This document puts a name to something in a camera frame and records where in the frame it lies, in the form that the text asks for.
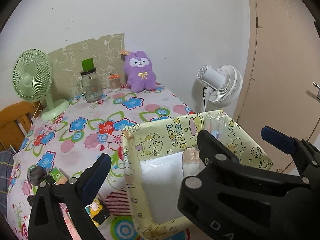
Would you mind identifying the yellow cartoon storage box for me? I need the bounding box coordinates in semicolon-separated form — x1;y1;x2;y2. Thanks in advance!
122;110;273;239

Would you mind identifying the toothpick jar orange lid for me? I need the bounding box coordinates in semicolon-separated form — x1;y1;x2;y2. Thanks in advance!
108;74;121;92

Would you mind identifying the glass mason jar mug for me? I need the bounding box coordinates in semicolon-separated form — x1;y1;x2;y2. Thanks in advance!
80;67;102;103

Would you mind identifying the green patterned cardboard sheet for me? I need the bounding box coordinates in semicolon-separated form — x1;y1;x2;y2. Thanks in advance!
48;34;126;100

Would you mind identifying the white fan power cable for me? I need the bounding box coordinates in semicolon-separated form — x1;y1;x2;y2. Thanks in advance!
202;87;209;113

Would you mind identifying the green tissue pack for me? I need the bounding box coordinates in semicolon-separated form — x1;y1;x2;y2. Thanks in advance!
49;167;68;185

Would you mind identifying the grey sock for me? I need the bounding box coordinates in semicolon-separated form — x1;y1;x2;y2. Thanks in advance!
27;166;48;186

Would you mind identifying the purple plush bunny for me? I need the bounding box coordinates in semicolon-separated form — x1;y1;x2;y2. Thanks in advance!
124;50;156;93

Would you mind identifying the cartoon animal tissue pack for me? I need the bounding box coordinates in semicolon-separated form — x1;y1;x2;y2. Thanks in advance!
85;198;111;227

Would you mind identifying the plaid grey blanket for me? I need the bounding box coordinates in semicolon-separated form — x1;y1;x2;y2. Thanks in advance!
0;150;15;218

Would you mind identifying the floral tablecloth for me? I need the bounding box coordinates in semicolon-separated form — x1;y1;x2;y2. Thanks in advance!
6;85;193;239

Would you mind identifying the beige door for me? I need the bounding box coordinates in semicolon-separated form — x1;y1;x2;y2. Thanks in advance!
234;0;319;174

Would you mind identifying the white standing fan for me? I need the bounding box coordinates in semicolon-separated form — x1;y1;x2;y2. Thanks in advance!
197;65;243;108

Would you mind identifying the green cup on jar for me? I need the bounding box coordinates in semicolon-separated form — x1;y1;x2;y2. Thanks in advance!
81;58;94;72

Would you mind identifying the green desk fan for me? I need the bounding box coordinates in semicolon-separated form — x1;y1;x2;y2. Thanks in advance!
12;49;69;121

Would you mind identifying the door handle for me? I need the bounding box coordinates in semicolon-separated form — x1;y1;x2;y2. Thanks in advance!
312;82;320;96

